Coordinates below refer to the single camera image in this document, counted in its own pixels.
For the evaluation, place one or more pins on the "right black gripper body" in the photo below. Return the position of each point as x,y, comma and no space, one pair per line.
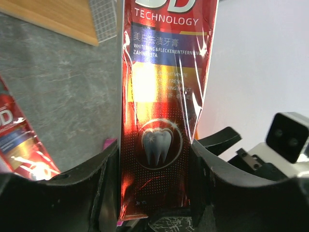
254,165

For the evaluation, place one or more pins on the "white wire wooden shelf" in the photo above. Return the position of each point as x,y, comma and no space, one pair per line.
89,21

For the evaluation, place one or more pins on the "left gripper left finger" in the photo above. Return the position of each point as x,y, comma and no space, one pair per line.
82,199

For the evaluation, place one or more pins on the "orange plastic basket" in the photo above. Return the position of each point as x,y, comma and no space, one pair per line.
196,135

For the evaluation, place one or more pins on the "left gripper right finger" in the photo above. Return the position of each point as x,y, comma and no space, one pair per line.
224,198

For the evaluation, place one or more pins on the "pink toothpaste box left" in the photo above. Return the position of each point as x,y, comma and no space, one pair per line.
108,142

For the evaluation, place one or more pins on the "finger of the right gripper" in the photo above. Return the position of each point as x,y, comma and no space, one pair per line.
221,141

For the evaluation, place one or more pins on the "red 3d toothpaste box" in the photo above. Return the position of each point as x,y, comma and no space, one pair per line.
164,54
21,151

